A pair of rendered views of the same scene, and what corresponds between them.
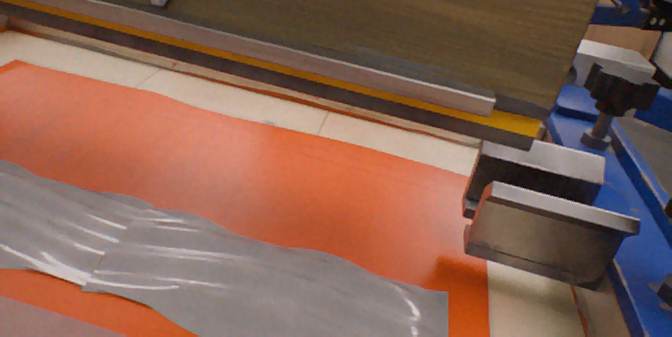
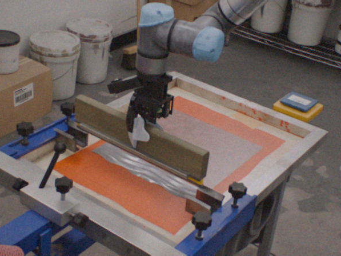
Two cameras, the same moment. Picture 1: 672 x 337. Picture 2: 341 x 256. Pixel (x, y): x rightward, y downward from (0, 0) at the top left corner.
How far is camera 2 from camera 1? 1.78 m
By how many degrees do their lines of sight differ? 120
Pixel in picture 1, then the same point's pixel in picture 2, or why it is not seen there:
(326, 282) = (113, 156)
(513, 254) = (81, 139)
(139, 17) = not seen: hidden behind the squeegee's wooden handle
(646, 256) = (61, 127)
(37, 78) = (166, 223)
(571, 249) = (74, 132)
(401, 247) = (91, 159)
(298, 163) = (99, 180)
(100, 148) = (149, 194)
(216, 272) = (133, 160)
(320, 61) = not seen: hidden behind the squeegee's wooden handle
